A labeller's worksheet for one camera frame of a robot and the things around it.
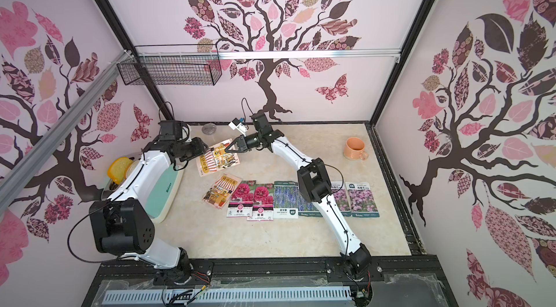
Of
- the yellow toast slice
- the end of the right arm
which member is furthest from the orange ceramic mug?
the yellow toast slice

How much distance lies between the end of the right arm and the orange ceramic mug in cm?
39

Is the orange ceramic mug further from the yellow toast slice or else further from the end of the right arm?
the yellow toast slice

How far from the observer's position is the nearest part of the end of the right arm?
80 centimetres

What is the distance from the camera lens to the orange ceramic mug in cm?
101
